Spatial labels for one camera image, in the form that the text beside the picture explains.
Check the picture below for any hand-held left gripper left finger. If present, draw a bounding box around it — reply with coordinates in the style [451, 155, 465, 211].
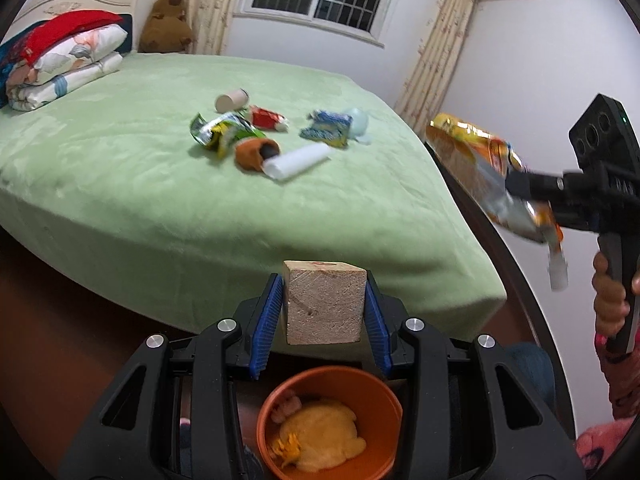
[57, 272, 287, 480]

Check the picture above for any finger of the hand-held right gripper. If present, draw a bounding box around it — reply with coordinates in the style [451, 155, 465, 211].
[506, 169, 566, 200]

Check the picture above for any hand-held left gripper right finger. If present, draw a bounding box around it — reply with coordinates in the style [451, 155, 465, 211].
[364, 271, 586, 480]

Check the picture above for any wooden block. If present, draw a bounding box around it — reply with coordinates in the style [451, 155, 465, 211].
[282, 260, 368, 346]

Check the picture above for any orange plastic bin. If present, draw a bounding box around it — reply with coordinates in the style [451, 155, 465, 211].
[256, 366, 403, 480]

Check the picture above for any orange snack bag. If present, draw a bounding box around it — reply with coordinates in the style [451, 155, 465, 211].
[426, 112, 569, 292]

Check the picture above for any white paper roll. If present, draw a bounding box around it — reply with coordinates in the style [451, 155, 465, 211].
[262, 143, 332, 181]

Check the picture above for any brown paper cup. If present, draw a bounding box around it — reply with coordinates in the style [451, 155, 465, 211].
[235, 140, 281, 173]

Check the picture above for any light blue cup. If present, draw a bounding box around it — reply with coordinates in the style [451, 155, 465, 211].
[345, 107, 372, 145]

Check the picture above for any green snack bag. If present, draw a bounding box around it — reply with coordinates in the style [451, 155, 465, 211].
[190, 112, 268, 158]

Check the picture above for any blue yellow wrapper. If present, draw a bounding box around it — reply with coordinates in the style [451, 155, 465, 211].
[300, 110, 353, 148]

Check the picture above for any red wrapper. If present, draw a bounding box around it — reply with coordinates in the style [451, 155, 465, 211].
[248, 105, 290, 133]

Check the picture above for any beige paper cup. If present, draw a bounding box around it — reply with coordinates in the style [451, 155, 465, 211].
[215, 88, 250, 112]

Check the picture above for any person's right hand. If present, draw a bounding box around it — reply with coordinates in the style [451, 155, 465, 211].
[591, 251, 640, 337]

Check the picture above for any pale pink scrap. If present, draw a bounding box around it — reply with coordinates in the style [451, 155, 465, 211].
[271, 394, 302, 422]

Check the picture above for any blue cloth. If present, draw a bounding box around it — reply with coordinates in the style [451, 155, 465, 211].
[502, 342, 556, 411]

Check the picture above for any cream floral curtain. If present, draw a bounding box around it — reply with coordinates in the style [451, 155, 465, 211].
[395, 0, 488, 133]
[167, 0, 266, 56]

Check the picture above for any bed with green blanket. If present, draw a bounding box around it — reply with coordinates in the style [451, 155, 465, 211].
[0, 52, 507, 363]

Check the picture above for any person's pink patterned clothing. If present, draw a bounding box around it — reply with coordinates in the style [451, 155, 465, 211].
[575, 417, 640, 480]

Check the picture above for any brown plush bear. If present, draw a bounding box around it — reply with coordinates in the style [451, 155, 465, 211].
[138, 0, 195, 54]

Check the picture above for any red folded quilt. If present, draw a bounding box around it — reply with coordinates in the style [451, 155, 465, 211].
[25, 10, 123, 68]

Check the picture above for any cream headboard with blue panel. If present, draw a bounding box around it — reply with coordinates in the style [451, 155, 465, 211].
[0, 0, 138, 108]

